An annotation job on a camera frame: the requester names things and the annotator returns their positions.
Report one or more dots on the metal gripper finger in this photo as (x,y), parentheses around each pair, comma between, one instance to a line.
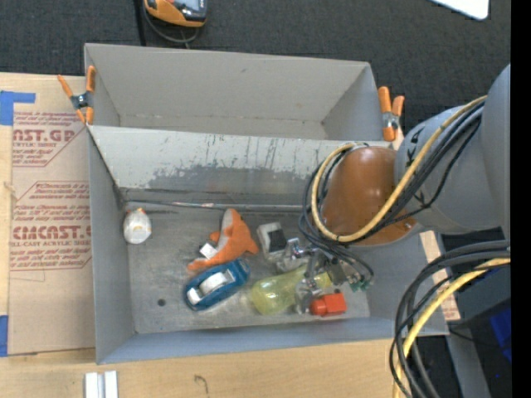
(306,296)
(295,248)

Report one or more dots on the red plastic block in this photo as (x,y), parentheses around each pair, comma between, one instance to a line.
(332,304)

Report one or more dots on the grey and black small box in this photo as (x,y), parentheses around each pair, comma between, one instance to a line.
(271,235)

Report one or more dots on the clear yellow plastic bottle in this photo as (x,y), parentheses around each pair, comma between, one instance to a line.
(274,294)

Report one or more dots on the orange and white plush toy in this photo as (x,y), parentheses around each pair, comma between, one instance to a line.
(234,234)

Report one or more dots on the blue tape dispenser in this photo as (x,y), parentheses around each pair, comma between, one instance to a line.
(222,286)

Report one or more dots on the grey metal bin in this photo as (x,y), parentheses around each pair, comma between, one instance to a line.
(174,272)

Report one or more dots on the white toy chicken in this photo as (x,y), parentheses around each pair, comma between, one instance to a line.
(137,227)

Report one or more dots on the brown cardboard board red print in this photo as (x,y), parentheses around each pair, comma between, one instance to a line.
(45,288)

